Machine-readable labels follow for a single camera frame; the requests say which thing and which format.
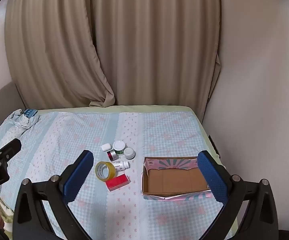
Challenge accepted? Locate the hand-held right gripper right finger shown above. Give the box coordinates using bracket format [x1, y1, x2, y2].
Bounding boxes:
[197, 150, 279, 240]

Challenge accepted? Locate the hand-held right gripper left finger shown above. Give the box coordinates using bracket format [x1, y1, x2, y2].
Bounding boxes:
[12, 150, 94, 240]

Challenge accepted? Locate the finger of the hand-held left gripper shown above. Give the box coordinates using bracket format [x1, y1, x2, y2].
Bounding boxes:
[0, 138, 22, 167]

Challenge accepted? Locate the clear packing tape roll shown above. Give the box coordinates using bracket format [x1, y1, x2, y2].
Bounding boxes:
[95, 161, 116, 181]

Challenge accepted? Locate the small round red tin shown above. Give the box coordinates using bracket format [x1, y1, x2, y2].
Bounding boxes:
[107, 149, 118, 162]

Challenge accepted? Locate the patterned cardboard box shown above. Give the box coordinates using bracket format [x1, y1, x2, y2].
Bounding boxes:
[141, 156, 213, 200]

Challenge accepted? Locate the red rectangular box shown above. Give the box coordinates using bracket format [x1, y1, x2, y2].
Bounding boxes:
[105, 174, 130, 192]

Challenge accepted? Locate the white pill bottle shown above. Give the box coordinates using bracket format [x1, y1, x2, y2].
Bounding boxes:
[112, 160, 130, 172]

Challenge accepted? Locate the white jar with green label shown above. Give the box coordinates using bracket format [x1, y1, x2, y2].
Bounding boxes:
[113, 141, 126, 155]

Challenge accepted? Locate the white round lid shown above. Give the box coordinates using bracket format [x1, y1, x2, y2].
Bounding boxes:
[123, 147, 135, 160]

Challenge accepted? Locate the crumpled light blue cloth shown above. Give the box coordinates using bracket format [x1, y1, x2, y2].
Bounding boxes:
[7, 109, 40, 131]

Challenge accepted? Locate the grey headboard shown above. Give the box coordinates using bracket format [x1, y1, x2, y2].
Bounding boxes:
[0, 81, 26, 140]

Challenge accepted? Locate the blue patterned packet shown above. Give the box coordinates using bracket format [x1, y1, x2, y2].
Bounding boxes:
[24, 108, 38, 118]

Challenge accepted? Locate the light blue checked blanket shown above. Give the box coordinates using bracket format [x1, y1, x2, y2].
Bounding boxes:
[0, 110, 226, 240]

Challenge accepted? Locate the beige curtain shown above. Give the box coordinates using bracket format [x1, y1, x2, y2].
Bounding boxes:
[84, 0, 222, 106]
[4, 0, 116, 109]

